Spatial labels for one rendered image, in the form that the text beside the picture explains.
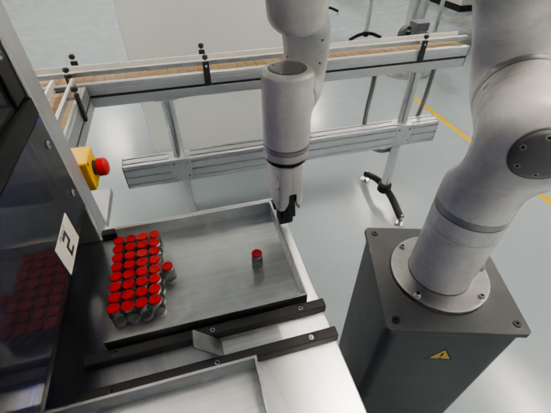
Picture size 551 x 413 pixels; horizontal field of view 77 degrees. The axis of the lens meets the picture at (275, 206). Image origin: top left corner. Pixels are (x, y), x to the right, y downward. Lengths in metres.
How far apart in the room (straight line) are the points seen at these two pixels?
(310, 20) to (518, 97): 0.27
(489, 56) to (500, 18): 0.08
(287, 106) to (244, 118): 1.69
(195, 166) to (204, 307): 1.07
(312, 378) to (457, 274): 0.31
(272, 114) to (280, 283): 0.32
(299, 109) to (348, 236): 1.49
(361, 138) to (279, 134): 1.28
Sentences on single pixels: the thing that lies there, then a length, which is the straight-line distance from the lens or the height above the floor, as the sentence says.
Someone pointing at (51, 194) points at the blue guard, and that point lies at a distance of 0.63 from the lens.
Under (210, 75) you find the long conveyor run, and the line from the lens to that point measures 1.43.
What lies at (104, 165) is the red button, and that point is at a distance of 0.83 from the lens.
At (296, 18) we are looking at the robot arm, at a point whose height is 1.32.
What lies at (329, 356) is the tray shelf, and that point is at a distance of 0.62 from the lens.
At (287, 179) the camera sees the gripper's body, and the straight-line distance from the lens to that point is 0.62.
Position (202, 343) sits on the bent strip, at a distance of 0.58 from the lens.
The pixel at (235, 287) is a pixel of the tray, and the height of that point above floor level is 0.88.
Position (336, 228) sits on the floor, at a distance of 2.03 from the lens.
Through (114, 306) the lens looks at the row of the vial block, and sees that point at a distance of 0.66.
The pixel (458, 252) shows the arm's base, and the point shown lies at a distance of 0.66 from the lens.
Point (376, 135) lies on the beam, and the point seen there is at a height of 0.52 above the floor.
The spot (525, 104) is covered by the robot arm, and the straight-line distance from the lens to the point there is 0.48.
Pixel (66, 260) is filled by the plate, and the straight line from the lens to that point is 0.64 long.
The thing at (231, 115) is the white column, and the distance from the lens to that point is 2.21.
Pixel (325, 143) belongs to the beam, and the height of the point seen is 0.51.
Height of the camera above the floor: 1.44
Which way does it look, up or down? 42 degrees down
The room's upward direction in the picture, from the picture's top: straight up
